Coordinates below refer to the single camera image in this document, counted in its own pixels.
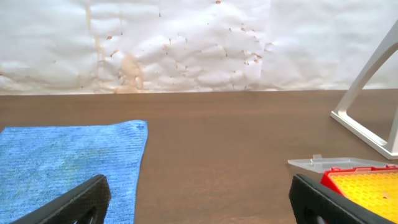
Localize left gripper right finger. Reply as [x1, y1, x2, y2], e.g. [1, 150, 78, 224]
[288, 173, 398, 224]

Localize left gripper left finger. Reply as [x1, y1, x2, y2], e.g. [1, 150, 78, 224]
[11, 174, 112, 224]

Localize red and yellow tip box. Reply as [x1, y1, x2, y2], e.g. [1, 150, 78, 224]
[287, 154, 398, 223]

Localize blue cloth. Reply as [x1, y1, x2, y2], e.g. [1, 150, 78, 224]
[0, 119, 149, 224]

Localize white and blue stand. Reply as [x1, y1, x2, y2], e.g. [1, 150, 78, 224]
[330, 20, 398, 161]

